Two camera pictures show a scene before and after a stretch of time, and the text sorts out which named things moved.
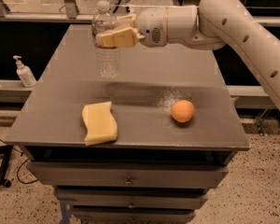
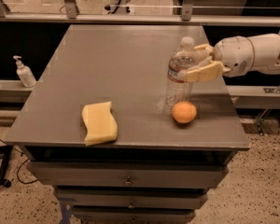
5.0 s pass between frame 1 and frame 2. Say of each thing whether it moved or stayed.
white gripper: moved
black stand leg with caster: stayed
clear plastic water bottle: moved
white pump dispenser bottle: stayed
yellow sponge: stayed
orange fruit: stayed
